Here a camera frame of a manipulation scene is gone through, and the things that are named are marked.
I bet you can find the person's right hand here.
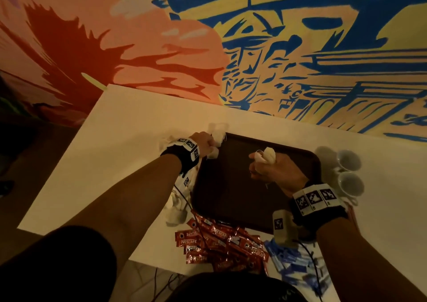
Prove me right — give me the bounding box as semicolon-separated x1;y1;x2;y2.
248;150;310;198

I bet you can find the person's left hand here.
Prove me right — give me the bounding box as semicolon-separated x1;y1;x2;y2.
188;131;220;161

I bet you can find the white tea bag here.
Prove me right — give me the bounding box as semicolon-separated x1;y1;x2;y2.
206;121;230;160
254;146;277;166

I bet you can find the dark brown tray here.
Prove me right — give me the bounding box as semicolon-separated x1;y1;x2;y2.
191;132;323;237

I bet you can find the pile of white tea bags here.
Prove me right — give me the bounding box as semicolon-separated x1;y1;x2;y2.
156;134;196;227

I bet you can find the bundle of red stir sticks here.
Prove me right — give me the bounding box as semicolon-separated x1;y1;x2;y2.
343;202;362;234

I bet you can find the pile of red Nescafe sachets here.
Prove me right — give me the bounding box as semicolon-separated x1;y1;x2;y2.
174;212;270;273

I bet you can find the pile of blue sugar sachets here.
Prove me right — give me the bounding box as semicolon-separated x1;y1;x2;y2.
263;238;332;297

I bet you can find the person's left forearm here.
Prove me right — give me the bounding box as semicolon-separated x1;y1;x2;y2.
61;154;182;262

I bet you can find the person's right forearm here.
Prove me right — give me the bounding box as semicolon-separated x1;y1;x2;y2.
312;216;427;302

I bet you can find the black left wristband with markers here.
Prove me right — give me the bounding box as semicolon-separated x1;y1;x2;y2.
159;136;201;177

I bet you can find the black wristband with markers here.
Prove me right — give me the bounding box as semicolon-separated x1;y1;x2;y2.
290;182;350;233
159;136;201;177

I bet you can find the black right wristband with markers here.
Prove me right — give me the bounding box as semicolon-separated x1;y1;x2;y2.
290;182;350;233

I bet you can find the small white cup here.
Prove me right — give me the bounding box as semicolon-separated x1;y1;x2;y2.
336;170;367;200
335;149;363;173

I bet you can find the black clothing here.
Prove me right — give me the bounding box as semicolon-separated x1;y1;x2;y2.
0;224;309;302

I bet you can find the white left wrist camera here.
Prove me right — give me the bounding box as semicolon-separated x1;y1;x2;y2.
174;171;195;194

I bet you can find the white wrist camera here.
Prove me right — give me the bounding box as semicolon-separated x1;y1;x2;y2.
174;171;195;194
271;208;300;248

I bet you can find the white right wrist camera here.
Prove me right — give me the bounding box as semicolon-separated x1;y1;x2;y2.
271;208;300;248

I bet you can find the black right camera cable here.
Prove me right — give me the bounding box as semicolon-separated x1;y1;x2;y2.
296;241;329;294

